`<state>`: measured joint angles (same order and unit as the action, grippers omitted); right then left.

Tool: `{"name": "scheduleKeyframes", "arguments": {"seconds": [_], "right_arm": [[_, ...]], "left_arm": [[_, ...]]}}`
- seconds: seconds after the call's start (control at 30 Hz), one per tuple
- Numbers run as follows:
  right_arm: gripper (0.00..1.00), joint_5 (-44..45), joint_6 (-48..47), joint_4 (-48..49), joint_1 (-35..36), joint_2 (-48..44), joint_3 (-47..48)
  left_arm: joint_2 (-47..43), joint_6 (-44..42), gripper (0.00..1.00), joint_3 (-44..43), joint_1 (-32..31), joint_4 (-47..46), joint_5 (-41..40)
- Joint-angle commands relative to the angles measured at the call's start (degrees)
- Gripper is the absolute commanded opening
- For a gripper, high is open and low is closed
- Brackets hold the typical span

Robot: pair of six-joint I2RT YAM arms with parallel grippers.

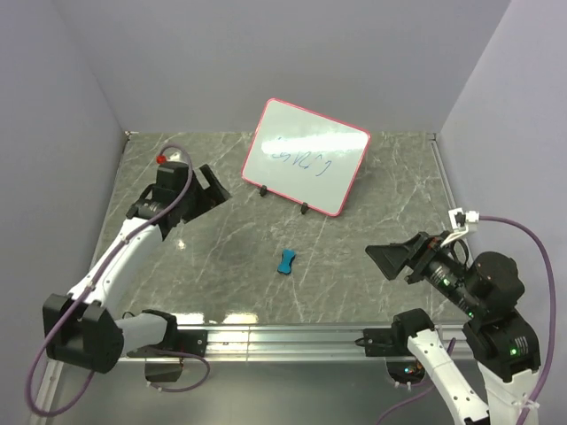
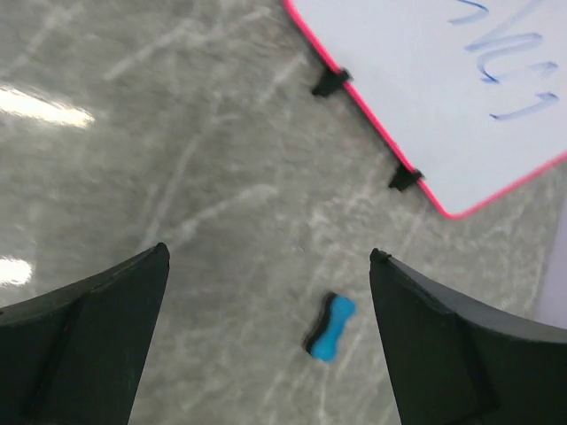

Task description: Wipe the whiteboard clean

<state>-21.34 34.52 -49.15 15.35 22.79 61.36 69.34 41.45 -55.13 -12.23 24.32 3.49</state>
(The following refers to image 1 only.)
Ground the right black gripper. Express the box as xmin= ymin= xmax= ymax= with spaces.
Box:
xmin=364 ymin=226 xmax=484 ymax=313

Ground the pink framed whiteboard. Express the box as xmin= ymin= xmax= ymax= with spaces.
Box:
xmin=241 ymin=98 xmax=371 ymax=217

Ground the blue whiteboard eraser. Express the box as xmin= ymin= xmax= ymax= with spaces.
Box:
xmin=277 ymin=249 xmax=296 ymax=275

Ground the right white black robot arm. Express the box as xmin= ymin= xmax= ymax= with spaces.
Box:
xmin=357 ymin=231 xmax=541 ymax=424

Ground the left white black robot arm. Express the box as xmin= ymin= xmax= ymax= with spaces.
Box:
xmin=43 ymin=161 xmax=230 ymax=374

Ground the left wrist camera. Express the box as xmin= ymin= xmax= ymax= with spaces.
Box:
xmin=153 ymin=155 xmax=192 ymax=197

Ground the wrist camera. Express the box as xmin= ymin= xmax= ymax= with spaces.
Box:
xmin=153 ymin=155 xmax=192 ymax=197
xmin=440 ymin=208 xmax=480 ymax=248

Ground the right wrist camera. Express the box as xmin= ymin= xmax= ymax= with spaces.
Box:
xmin=440 ymin=208 xmax=480 ymax=248

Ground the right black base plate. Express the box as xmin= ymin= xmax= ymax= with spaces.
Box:
xmin=354 ymin=327 xmax=425 ymax=357

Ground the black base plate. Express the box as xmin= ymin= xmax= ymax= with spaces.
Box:
xmin=354 ymin=327 xmax=425 ymax=357
xmin=126 ymin=328 xmax=208 ymax=358

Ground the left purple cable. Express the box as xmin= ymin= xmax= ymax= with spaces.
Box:
xmin=24 ymin=144 xmax=212 ymax=417

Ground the purple cable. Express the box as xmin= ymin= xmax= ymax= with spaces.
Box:
xmin=24 ymin=144 xmax=212 ymax=417
xmin=376 ymin=215 xmax=557 ymax=425

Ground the aluminium front rail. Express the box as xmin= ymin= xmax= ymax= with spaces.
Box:
xmin=33 ymin=325 xmax=479 ymax=415

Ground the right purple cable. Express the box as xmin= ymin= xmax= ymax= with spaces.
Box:
xmin=376 ymin=215 xmax=557 ymax=425

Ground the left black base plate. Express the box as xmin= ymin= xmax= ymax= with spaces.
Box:
xmin=126 ymin=328 xmax=208 ymax=358

